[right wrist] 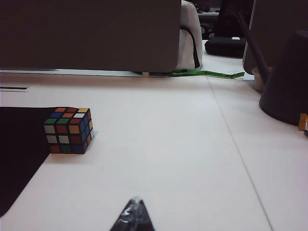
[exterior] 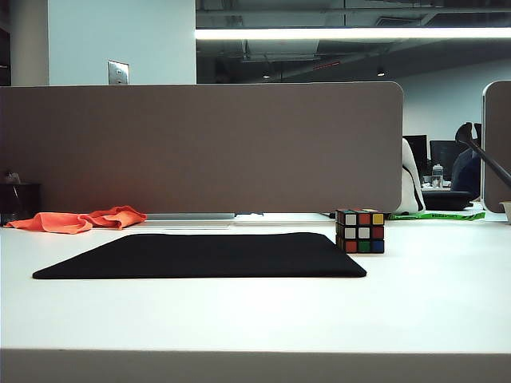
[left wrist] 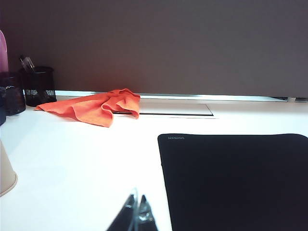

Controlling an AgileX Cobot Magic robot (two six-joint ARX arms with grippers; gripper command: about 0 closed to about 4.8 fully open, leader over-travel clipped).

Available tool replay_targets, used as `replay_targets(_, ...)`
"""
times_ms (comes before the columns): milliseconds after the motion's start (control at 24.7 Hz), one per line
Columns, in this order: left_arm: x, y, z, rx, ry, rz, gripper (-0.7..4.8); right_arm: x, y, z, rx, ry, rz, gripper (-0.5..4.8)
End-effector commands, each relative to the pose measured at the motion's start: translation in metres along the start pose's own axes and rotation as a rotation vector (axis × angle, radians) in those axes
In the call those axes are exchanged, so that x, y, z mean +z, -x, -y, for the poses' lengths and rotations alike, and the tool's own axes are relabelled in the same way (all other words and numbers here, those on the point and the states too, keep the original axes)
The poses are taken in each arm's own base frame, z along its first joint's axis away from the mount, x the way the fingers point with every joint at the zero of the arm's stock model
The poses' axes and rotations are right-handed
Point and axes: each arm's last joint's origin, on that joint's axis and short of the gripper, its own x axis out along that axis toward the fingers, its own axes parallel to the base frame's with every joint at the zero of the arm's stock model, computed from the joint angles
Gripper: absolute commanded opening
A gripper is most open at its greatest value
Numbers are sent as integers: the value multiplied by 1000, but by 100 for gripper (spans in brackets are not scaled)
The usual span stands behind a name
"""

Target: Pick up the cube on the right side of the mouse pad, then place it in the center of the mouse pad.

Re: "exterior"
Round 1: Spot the multicoloured puzzle cube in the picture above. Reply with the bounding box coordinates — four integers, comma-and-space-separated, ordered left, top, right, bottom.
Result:
335, 207, 386, 255

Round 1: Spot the black mouse pad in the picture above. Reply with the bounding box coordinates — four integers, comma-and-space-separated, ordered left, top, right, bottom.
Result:
31, 232, 367, 280

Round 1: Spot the wide brown desk divider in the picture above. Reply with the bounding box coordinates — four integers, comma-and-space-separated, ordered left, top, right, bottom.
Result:
0, 81, 404, 215

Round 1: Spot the black computer monitor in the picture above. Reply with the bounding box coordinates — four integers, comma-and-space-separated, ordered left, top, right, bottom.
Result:
430, 140, 468, 176
402, 134, 428, 164

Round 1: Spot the green printed tape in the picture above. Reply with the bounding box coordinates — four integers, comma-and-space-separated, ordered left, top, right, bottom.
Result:
389, 211, 487, 221

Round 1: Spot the long ceiling light strip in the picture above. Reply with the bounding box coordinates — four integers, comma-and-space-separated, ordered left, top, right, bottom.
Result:
195, 26, 511, 40

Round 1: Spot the black zip case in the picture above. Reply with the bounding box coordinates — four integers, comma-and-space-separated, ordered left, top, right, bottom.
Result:
421, 190, 474, 211

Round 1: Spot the orange cloth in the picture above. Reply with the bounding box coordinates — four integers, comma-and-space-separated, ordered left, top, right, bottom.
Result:
4, 205, 148, 235

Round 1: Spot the person in dark blue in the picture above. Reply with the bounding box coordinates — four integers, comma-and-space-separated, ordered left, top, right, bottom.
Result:
450, 151, 483, 200

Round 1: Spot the black mesh pen holder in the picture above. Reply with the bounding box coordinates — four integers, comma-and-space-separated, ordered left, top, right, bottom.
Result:
0, 182, 42, 227

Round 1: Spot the black diagonal pole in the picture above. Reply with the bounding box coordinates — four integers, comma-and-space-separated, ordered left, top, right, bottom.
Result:
454, 121, 511, 183

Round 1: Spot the brown divider with white edge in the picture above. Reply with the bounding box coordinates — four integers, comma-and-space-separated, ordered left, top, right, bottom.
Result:
481, 79, 511, 215

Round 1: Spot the metal wall outlet plate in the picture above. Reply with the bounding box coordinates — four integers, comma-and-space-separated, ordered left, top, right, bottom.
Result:
107, 59, 130, 85

